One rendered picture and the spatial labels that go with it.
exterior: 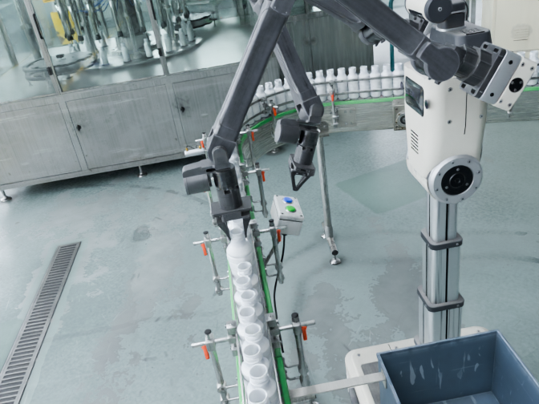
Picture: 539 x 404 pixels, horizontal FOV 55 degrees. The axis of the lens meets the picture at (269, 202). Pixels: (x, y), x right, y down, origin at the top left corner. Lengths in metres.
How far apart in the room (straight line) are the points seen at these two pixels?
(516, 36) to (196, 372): 3.98
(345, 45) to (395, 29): 5.46
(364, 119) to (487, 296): 1.16
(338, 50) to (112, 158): 3.18
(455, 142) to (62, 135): 3.86
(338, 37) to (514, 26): 2.22
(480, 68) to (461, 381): 0.80
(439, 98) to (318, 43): 5.18
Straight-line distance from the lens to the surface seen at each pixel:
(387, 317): 2.87
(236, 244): 1.33
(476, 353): 1.46
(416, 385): 1.47
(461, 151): 1.56
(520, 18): 5.25
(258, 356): 1.08
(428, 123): 1.49
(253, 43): 1.16
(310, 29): 6.54
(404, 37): 1.23
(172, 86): 4.59
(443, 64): 1.25
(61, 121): 4.83
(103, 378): 2.92
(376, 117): 2.94
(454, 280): 1.86
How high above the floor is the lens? 1.92
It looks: 28 degrees down
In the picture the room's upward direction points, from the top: 9 degrees counter-clockwise
